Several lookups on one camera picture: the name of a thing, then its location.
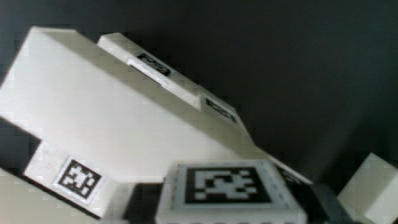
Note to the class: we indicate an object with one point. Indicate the white front fence rail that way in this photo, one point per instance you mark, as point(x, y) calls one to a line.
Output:
point(31, 207)

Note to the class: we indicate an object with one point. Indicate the white chair leg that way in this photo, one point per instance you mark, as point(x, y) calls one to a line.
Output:
point(79, 182)

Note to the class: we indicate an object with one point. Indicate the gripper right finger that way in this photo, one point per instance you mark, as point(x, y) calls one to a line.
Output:
point(321, 204)

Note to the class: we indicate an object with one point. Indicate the white leg with marker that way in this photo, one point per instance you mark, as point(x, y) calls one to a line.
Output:
point(228, 192)

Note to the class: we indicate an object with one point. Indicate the white chair back frame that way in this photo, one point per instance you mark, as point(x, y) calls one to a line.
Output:
point(100, 112)

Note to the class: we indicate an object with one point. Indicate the white chair seat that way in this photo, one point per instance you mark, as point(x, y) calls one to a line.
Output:
point(140, 59)

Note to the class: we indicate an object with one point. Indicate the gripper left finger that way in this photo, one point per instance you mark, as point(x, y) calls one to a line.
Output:
point(143, 205)

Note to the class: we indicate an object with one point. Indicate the white right fence rail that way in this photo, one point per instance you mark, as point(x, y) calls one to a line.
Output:
point(369, 195)

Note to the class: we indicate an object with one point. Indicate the white fence rail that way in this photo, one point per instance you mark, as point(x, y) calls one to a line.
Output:
point(31, 207)
point(369, 195)

